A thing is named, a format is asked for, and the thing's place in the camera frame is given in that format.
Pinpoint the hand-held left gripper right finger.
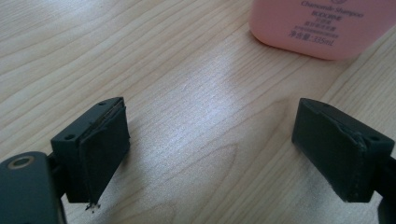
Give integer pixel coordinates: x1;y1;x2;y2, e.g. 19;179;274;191
291;97;396;203

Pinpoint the pink shampoo bottle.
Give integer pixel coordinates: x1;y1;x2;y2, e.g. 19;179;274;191
248;0;396;62

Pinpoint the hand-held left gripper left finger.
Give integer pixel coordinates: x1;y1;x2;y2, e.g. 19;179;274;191
50;96;131;209

